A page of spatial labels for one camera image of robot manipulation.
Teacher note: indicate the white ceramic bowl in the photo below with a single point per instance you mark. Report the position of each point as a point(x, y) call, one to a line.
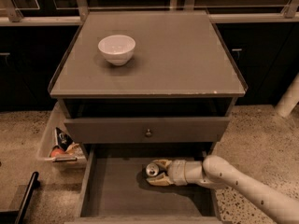
point(117, 49)

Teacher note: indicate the open grey middle drawer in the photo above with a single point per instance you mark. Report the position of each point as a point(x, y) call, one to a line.
point(115, 190)

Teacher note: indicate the right cabinet door handle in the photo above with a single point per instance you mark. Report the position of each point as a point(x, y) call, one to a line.
point(237, 53)

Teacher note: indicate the metal railing frame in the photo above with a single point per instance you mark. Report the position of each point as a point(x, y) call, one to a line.
point(63, 12)

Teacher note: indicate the grey drawer cabinet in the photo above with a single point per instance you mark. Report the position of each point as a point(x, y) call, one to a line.
point(180, 68)

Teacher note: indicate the green soda can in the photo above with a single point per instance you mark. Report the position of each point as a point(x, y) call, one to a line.
point(152, 170)

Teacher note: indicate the left cabinet door handle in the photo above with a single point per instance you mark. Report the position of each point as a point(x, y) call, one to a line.
point(5, 56)

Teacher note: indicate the tan snack packet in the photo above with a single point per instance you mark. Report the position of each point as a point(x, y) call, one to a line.
point(74, 149)

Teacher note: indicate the cabinet door handle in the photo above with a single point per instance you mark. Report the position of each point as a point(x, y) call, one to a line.
point(237, 53)
point(5, 56)

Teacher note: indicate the clear plastic storage bin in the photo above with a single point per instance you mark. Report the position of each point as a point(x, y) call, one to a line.
point(48, 143)

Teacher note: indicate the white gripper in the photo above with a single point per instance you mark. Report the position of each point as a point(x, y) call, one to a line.
point(177, 172)

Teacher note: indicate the orange fruit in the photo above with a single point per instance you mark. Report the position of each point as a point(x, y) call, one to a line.
point(56, 152)

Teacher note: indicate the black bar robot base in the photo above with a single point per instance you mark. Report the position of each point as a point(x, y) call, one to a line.
point(17, 216)

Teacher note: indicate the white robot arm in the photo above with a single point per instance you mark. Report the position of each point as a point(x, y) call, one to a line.
point(257, 159)

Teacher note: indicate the grey top drawer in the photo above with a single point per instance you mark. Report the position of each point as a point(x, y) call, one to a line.
point(132, 130)

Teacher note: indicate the dark blue chip bag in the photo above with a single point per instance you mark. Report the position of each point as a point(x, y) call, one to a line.
point(62, 139)

